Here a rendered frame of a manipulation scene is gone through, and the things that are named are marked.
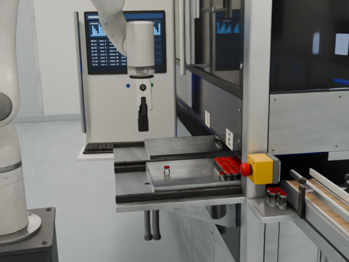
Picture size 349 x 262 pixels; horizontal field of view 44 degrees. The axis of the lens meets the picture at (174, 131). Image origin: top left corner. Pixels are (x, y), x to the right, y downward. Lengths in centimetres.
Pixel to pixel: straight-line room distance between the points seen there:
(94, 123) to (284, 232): 121
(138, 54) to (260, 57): 35
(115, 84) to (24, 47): 470
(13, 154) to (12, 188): 9
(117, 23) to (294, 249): 91
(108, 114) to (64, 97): 463
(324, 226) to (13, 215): 81
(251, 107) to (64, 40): 566
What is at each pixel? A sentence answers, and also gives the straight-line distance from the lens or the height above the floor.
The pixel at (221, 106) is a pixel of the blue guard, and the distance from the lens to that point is 159.
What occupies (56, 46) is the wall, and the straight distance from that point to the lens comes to 681.
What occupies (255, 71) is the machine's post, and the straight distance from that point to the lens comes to 128.
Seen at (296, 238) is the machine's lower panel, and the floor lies 73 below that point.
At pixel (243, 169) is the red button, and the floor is 100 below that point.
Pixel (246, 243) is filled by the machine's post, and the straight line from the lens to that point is 143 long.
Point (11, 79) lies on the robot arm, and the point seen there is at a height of 128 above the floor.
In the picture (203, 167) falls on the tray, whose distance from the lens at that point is 164.
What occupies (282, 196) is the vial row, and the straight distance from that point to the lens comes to 129.
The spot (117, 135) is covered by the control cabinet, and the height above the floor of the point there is 85.
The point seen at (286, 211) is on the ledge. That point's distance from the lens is 130.
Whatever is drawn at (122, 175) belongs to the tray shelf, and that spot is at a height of 88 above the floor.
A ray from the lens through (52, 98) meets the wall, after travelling 690.
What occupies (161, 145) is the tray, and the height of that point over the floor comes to 88.
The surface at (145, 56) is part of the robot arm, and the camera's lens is 129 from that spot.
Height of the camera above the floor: 140
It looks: 14 degrees down
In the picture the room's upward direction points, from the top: 1 degrees counter-clockwise
